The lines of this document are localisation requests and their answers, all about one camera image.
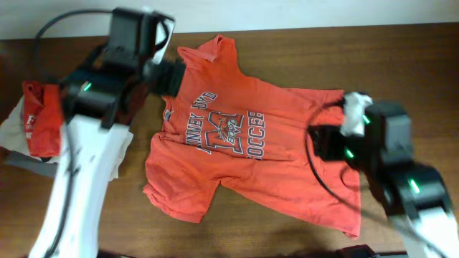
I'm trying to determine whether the beige folded shirt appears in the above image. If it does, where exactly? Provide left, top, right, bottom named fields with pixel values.
left=0, top=95, right=134, bottom=182

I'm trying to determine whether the orange soccer t-shirt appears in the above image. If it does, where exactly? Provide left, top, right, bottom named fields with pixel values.
left=143, top=35, right=361, bottom=239

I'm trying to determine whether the red folded shirt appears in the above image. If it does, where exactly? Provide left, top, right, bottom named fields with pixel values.
left=22, top=81, right=63, bottom=158

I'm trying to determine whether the grey folded shirt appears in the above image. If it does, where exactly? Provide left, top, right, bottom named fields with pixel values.
left=4, top=151, right=57, bottom=178

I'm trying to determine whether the right black cable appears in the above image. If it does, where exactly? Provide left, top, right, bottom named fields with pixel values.
left=304, top=102, right=445, bottom=258

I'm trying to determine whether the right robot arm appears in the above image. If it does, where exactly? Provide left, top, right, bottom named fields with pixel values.
left=306, top=102, right=458, bottom=257

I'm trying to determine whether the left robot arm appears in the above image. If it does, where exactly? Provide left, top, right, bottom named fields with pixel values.
left=29, top=7, right=186, bottom=257

